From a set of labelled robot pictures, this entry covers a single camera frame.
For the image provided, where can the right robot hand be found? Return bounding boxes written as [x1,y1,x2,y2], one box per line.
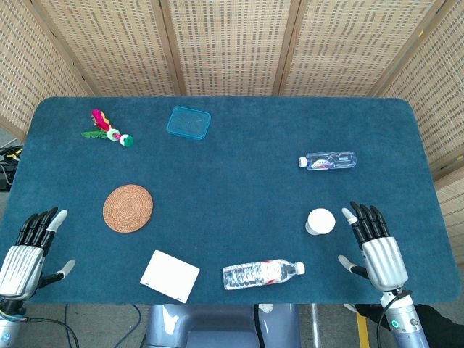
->
[337,202,411,291]

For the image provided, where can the large clear water bottle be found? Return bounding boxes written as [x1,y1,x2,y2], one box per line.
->
[222,258,306,291]

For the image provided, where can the small clear water bottle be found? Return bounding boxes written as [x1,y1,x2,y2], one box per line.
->
[298,151,358,171]

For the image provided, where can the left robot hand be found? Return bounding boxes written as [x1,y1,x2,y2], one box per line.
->
[0,207,76,302]

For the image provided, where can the blue floor cable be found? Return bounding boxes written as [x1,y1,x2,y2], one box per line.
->
[115,304,143,348]

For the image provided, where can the white paper cup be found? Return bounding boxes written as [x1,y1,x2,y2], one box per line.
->
[304,207,336,236]

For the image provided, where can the blue felt table cover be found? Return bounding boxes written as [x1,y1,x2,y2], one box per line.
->
[0,96,462,305]

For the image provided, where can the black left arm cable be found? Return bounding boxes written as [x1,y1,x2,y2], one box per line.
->
[23,315,80,348]

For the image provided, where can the colourful feather shuttlecock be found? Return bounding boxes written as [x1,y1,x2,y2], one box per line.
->
[80,109,135,149]

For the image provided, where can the white flat square box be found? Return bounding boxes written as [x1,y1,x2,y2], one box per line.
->
[139,249,201,305]

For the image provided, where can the black and yellow equipment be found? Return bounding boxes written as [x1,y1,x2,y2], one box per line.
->
[0,144,25,191]

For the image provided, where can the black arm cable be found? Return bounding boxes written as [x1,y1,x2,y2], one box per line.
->
[23,315,80,348]
[376,289,413,348]

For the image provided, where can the round woven rattan coaster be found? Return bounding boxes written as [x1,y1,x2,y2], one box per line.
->
[102,184,154,233]

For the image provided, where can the woven bamboo folding screen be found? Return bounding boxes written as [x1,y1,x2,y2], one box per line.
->
[0,0,464,257]

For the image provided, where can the teal plastic container lid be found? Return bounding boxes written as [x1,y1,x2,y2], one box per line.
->
[166,105,212,141]

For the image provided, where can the grey-blue robot torso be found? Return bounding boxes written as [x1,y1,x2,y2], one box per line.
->
[143,303,302,348]

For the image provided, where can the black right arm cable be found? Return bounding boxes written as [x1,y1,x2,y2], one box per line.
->
[376,289,413,348]

